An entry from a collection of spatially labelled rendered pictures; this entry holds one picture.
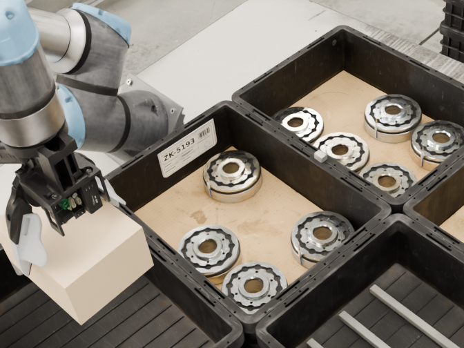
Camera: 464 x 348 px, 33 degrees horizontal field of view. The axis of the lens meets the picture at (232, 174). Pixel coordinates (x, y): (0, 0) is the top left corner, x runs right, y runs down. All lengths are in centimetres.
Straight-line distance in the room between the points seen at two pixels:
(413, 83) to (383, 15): 176
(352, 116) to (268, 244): 34
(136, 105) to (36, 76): 76
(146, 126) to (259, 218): 33
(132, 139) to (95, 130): 10
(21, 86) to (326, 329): 62
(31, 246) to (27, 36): 28
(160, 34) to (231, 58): 140
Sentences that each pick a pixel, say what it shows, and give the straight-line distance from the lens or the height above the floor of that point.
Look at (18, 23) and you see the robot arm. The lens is 77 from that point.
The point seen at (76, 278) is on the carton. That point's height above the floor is 112.
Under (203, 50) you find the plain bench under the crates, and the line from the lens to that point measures 195.
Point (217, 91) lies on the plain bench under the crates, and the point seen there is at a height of 70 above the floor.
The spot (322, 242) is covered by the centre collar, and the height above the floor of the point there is 87.
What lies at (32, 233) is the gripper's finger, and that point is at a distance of 95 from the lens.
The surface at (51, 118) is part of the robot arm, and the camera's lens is 83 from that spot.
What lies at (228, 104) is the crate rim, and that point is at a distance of 141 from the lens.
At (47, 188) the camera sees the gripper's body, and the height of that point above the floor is 123.
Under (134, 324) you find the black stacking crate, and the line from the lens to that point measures 125.
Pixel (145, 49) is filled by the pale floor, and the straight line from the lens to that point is 322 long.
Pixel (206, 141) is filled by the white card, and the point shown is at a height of 88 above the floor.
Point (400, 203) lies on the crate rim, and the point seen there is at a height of 93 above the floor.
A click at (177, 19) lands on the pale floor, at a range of 336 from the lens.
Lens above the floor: 183
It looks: 45 degrees down
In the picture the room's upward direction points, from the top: 10 degrees counter-clockwise
